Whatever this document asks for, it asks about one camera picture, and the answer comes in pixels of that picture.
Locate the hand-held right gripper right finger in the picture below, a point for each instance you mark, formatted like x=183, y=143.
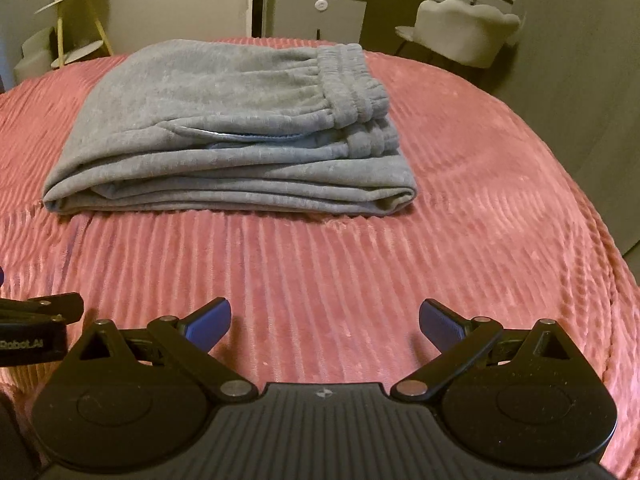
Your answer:
x=442, y=326

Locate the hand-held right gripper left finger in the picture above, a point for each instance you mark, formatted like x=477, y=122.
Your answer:
x=211, y=324

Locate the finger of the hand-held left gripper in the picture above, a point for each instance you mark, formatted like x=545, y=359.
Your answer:
x=50, y=306

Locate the grey pants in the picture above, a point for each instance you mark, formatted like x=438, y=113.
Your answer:
x=225, y=125

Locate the pink ribbed blanket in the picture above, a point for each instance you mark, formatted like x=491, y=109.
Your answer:
x=325, y=270

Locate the white shell-back chair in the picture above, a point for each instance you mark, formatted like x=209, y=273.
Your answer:
x=465, y=35

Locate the yellow two-tier side table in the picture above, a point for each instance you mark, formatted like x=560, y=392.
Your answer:
x=75, y=0

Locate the grey curtain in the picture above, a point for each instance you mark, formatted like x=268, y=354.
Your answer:
x=575, y=35

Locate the grey drawer cabinet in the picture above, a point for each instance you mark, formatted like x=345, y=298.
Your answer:
x=325, y=22

